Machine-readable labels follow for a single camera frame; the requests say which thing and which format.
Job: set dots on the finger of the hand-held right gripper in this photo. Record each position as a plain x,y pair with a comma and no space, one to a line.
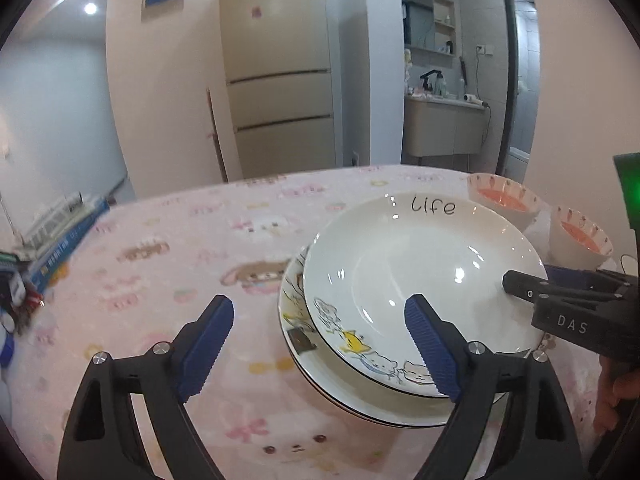
567,277
525,285

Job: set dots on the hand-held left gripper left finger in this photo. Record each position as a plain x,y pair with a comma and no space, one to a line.
207,350

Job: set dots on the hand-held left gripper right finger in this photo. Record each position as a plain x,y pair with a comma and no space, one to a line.
432,350

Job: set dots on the pink strawberry print bowl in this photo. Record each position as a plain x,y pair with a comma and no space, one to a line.
570,250
500,200

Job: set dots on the large white cartoon plate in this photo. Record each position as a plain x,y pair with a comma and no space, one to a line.
400,421
320,380

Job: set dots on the small white cartoon plate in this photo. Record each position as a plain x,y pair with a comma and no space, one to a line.
400,260

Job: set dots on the person's right hand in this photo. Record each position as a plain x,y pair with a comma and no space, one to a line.
612,385

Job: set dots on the pink cartoon printed tablecloth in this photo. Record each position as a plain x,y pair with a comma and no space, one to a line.
175,240

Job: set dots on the beige vanity cabinet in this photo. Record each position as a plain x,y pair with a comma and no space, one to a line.
440,125

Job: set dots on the white hair dryer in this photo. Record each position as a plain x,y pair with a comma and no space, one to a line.
472,98

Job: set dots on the white flat box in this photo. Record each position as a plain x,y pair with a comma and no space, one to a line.
50,220

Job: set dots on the black faucet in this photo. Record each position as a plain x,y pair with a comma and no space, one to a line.
429,80

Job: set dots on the thin metal rod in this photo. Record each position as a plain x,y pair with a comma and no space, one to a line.
10,220

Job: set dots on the white plush toy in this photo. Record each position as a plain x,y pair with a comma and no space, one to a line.
408,62

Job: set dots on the mirror cabinet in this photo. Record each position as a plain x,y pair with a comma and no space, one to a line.
430,20

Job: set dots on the beige refrigerator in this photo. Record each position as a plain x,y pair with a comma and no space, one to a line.
275,60

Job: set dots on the ceiling light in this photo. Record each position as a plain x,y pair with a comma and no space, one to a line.
90,8

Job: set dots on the dark door frame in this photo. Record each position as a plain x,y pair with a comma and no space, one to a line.
506,60

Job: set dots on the white wall socket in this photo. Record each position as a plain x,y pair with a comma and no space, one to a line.
483,49

